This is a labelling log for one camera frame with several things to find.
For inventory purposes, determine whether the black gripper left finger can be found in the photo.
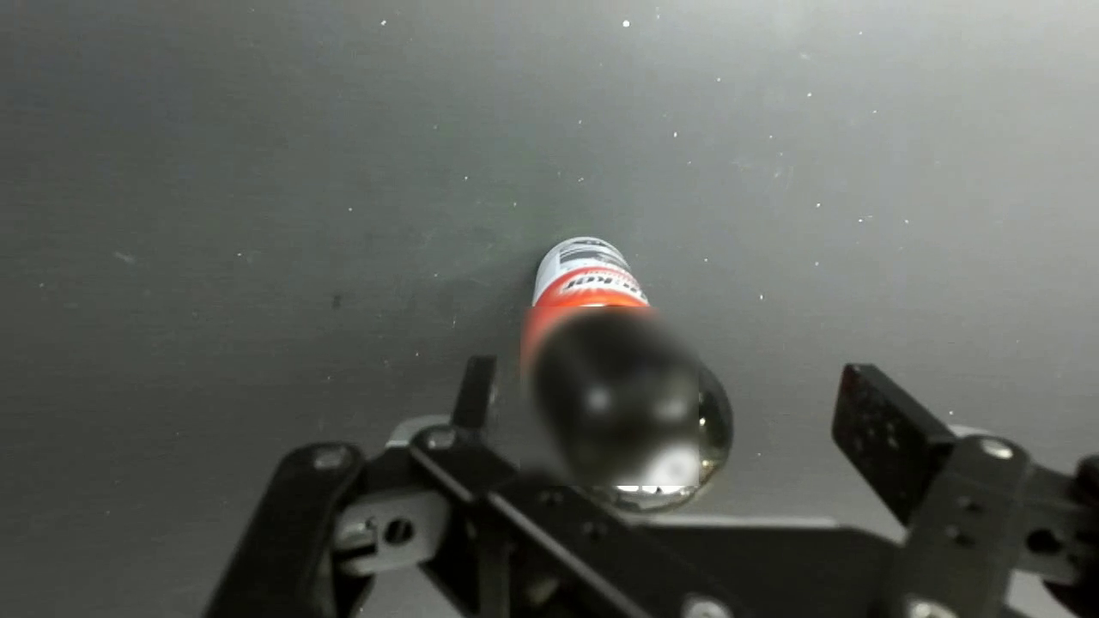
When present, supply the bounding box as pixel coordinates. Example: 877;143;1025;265
449;357;494;431

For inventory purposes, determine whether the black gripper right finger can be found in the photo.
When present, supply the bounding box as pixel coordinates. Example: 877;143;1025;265
832;363;958;522

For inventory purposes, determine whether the white red glue bottle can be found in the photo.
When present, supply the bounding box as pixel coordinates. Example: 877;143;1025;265
524;236;652;363

